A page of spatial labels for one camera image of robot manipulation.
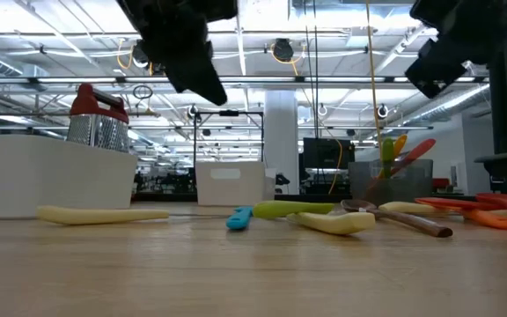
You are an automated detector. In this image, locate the red and silver grater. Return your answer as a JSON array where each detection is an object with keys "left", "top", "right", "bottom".
[{"left": 66, "top": 82, "right": 130, "bottom": 154}]

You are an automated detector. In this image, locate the black aluminium table frame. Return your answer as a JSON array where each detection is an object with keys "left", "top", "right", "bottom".
[{"left": 129, "top": 192, "right": 507, "bottom": 204}]

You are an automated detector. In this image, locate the black monitor back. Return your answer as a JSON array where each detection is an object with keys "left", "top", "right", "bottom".
[{"left": 301, "top": 136, "right": 356, "bottom": 171}]

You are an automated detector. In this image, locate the gray translucent plastic bin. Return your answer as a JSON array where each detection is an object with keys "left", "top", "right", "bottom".
[{"left": 348, "top": 158, "right": 434, "bottom": 206}]

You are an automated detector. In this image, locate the orange silicone spatula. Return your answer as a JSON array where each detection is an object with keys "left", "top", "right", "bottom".
[{"left": 437, "top": 206, "right": 507, "bottom": 231}]

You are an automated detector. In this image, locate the red silicone spatula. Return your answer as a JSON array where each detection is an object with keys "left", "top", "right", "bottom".
[{"left": 414, "top": 196, "right": 503, "bottom": 211}]

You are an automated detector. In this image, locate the hanging yellow cable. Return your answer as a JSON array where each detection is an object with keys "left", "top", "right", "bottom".
[{"left": 364, "top": 0, "right": 385, "bottom": 146}]

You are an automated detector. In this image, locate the green silicone spatula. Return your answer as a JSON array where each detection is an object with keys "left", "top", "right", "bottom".
[{"left": 380, "top": 136, "right": 395, "bottom": 180}]

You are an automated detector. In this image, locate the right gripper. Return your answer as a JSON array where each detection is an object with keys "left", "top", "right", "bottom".
[{"left": 405, "top": 0, "right": 507, "bottom": 100}]

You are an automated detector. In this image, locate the white building column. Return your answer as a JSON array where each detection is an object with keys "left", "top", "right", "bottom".
[{"left": 264, "top": 90, "right": 301, "bottom": 195}]

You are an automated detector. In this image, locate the brown wooden spoon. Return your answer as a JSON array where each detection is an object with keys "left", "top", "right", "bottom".
[{"left": 340, "top": 198, "right": 454, "bottom": 239}]

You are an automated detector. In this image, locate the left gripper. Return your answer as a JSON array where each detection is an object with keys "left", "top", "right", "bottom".
[{"left": 136, "top": 17, "right": 229, "bottom": 107}]

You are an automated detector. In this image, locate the yellow silicone spatula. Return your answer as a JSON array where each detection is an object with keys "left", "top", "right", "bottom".
[{"left": 376, "top": 134, "right": 408, "bottom": 180}]

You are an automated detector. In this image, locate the small white plastic bin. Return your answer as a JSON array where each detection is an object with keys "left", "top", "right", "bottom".
[{"left": 195, "top": 160, "right": 276, "bottom": 207}]

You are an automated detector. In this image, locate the black gantry frame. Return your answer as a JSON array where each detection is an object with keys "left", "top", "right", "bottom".
[{"left": 193, "top": 109, "right": 266, "bottom": 195}]

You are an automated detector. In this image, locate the green silicone spoon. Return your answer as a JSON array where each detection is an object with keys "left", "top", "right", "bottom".
[{"left": 252, "top": 200, "right": 336, "bottom": 220}]

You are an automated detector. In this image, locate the cream-handled table knife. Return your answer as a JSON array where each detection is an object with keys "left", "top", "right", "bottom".
[
  {"left": 36, "top": 204, "right": 237, "bottom": 226},
  {"left": 377, "top": 201, "right": 451, "bottom": 216},
  {"left": 286, "top": 210, "right": 377, "bottom": 236}
]

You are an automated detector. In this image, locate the black ceiling cable reel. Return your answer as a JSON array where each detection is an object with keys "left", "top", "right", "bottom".
[{"left": 270, "top": 38, "right": 301, "bottom": 76}]

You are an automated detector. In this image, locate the large white plastic bin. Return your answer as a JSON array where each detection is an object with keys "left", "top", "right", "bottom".
[{"left": 0, "top": 134, "right": 139, "bottom": 220}]

